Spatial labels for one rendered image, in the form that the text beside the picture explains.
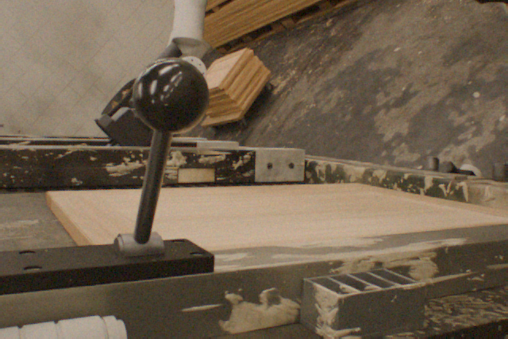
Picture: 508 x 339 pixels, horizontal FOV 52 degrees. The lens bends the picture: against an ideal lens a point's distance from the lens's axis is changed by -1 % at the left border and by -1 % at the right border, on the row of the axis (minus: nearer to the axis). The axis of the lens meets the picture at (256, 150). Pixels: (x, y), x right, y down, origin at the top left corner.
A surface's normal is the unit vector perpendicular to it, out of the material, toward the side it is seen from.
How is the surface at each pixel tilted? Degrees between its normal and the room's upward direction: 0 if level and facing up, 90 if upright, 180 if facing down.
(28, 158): 90
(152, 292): 90
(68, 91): 90
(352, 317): 89
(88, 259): 50
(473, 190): 39
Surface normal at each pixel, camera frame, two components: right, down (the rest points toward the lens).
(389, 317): 0.47, 0.04
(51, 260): 0.04, -1.00
